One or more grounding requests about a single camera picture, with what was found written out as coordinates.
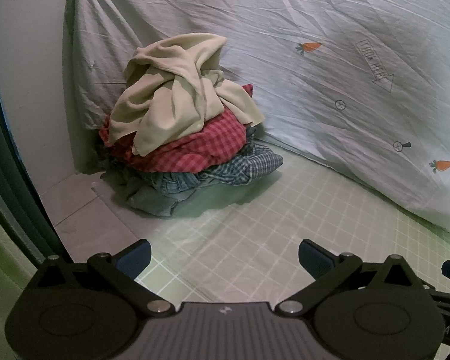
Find blue checked garment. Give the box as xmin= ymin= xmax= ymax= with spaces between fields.
xmin=195 ymin=146 xmax=284 ymax=188

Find blue denim jeans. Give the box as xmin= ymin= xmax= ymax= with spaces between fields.
xmin=112 ymin=165 xmax=211 ymax=218

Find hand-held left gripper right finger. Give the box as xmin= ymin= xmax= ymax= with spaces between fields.
xmin=277 ymin=239 xmax=432 ymax=316

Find dark teal frame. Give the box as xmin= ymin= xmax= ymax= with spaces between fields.
xmin=0 ymin=0 xmax=72 ymax=263

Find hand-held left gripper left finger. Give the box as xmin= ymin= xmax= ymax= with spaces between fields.
xmin=24 ymin=239 xmax=175 ymax=317

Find red checked garment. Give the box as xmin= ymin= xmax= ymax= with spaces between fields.
xmin=98 ymin=84 xmax=256 ymax=173

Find green checked bed sheet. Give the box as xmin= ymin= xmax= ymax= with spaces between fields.
xmin=135 ymin=139 xmax=450 ymax=304

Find cream long sleeve garment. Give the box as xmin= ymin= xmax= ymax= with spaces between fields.
xmin=107 ymin=33 xmax=265 ymax=157

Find white carrot print quilt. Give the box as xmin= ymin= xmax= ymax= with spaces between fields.
xmin=64 ymin=0 xmax=450 ymax=242

